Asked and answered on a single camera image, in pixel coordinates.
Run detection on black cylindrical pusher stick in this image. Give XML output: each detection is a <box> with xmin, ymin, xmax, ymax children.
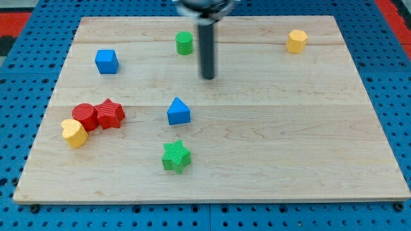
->
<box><xmin>197</xmin><ymin>17</ymin><xmax>215</xmax><ymax>80</ymax></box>

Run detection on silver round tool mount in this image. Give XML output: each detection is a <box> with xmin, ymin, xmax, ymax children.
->
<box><xmin>173</xmin><ymin>0</ymin><xmax>239</xmax><ymax>22</ymax></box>

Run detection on yellow hexagon block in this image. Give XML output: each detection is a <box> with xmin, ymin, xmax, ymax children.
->
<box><xmin>286</xmin><ymin>30</ymin><xmax>308</xmax><ymax>54</ymax></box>

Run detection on green cylinder block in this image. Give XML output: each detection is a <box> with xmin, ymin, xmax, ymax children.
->
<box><xmin>175</xmin><ymin>31</ymin><xmax>193</xmax><ymax>55</ymax></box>

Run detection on blue triangle block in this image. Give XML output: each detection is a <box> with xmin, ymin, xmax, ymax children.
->
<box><xmin>167</xmin><ymin>97</ymin><xmax>191</xmax><ymax>125</ymax></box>

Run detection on blue cube block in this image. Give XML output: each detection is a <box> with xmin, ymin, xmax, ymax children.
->
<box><xmin>94</xmin><ymin>49</ymin><xmax>119</xmax><ymax>74</ymax></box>

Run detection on wooden board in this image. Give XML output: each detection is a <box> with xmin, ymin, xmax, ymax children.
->
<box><xmin>13</xmin><ymin>16</ymin><xmax>410</xmax><ymax>205</ymax></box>

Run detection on red star block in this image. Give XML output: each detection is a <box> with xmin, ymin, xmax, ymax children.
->
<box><xmin>94</xmin><ymin>98</ymin><xmax>125</xmax><ymax>130</ymax></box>

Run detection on green star block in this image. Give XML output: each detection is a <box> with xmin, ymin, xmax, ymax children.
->
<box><xmin>161</xmin><ymin>139</ymin><xmax>191</xmax><ymax>175</ymax></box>

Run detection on red cylinder block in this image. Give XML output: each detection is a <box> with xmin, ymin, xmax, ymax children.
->
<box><xmin>72</xmin><ymin>103</ymin><xmax>100</xmax><ymax>132</ymax></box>

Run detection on yellow heart block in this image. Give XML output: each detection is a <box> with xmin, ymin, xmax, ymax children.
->
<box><xmin>61</xmin><ymin>119</ymin><xmax>88</xmax><ymax>149</ymax></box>

